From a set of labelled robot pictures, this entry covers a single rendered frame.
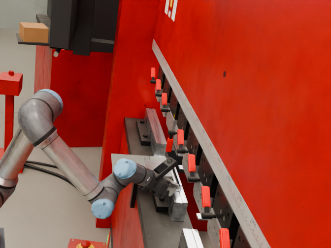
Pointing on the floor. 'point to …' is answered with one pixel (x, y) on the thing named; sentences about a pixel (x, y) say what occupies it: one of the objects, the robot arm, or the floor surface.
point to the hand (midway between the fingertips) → (178, 185)
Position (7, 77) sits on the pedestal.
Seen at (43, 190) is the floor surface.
